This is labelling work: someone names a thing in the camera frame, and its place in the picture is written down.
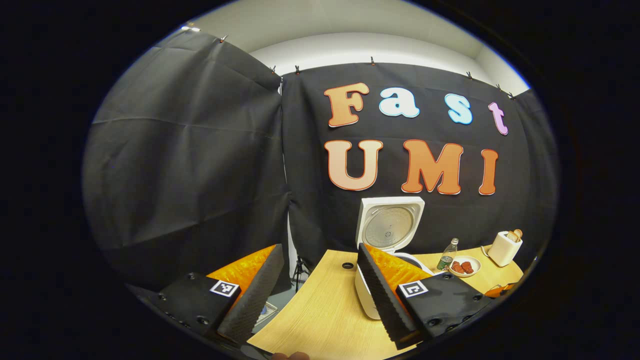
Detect white rice cooker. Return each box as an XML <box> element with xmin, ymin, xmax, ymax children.
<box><xmin>354</xmin><ymin>196</ymin><xmax>435</xmax><ymax>321</ymax></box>

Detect black tripod stand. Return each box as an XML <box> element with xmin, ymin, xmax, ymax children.
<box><xmin>292</xmin><ymin>255</ymin><xmax>311</xmax><ymax>294</ymax></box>

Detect clear plastic water bottle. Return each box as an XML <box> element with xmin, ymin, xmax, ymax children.
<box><xmin>436</xmin><ymin>238</ymin><xmax>459</xmax><ymax>272</ymax></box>

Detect white toaster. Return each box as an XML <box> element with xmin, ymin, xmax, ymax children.
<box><xmin>487</xmin><ymin>229</ymin><xmax>524</xmax><ymax>268</ymax></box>

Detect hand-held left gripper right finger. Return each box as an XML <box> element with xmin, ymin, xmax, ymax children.
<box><xmin>357</xmin><ymin>243</ymin><xmax>495</xmax><ymax>351</ymax></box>

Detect white round plate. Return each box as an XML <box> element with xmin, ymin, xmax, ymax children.
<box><xmin>448</xmin><ymin>255</ymin><xmax>482</xmax><ymax>278</ymax></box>

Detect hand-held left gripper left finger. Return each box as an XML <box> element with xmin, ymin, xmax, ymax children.
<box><xmin>159</xmin><ymin>243</ymin><xmax>285</xmax><ymax>348</ymax></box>

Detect black backdrop cloth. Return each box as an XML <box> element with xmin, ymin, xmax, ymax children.
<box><xmin>82</xmin><ymin>32</ymin><xmax>560</xmax><ymax>296</ymax></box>

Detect white and blue papers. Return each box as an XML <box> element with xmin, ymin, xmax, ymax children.
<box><xmin>252</xmin><ymin>301</ymin><xmax>279</xmax><ymax>329</ymax></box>

